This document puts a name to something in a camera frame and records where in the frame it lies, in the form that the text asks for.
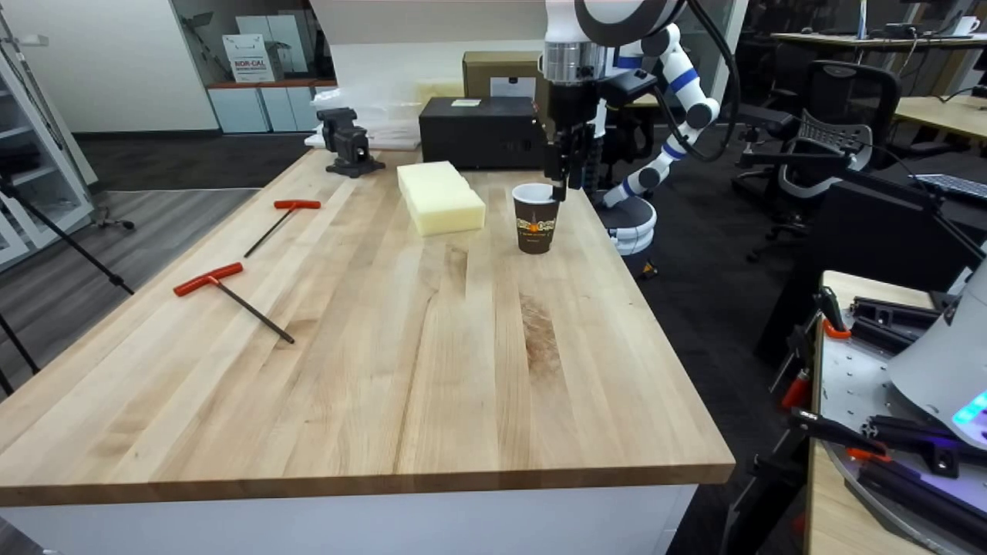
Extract black mesh office chair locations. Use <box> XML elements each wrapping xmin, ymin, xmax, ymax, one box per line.
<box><xmin>741</xmin><ymin>59</ymin><xmax>901</xmax><ymax>239</ymax></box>

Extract black control box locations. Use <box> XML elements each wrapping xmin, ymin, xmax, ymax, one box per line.
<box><xmin>419</xmin><ymin>97</ymin><xmax>545</xmax><ymax>169</ymax></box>

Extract red t-handle wrench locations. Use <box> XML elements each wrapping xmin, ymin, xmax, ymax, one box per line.
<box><xmin>173</xmin><ymin>262</ymin><xmax>297</xmax><ymax>346</ymax></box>
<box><xmin>244</xmin><ymin>197</ymin><xmax>321</xmax><ymax>258</ymax></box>

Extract near red T-handle wrench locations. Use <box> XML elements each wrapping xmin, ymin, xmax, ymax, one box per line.
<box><xmin>173</xmin><ymin>262</ymin><xmax>297</xmax><ymax>346</ymax></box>

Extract yellow foam block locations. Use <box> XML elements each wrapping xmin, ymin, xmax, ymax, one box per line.
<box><xmin>399</xmin><ymin>159</ymin><xmax>487</xmax><ymax>238</ymax></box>

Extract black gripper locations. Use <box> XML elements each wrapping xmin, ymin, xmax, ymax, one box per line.
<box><xmin>548</xmin><ymin>79</ymin><xmax>619</xmax><ymax>200</ymax></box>

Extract far red T-handle wrench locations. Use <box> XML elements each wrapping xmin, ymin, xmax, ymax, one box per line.
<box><xmin>244</xmin><ymin>197</ymin><xmax>321</xmax><ymax>258</ymax></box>

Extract orange black bar clamp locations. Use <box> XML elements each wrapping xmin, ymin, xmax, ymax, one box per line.
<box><xmin>788</xmin><ymin>411</ymin><xmax>987</xmax><ymax>546</ymax></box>

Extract cardboard box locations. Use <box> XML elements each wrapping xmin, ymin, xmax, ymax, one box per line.
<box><xmin>461</xmin><ymin>51</ymin><xmax>538</xmax><ymax>97</ymax></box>

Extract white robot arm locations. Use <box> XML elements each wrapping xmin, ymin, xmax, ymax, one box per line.
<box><xmin>538</xmin><ymin>0</ymin><xmax>718</xmax><ymax>255</ymax></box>

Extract brown paper coffee cup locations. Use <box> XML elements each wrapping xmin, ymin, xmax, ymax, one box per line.
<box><xmin>511</xmin><ymin>181</ymin><xmax>559</xmax><ymax>252</ymax></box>

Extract black bench vise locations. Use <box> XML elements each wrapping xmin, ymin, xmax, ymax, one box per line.
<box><xmin>318</xmin><ymin>107</ymin><xmax>379</xmax><ymax>178</ymax></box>

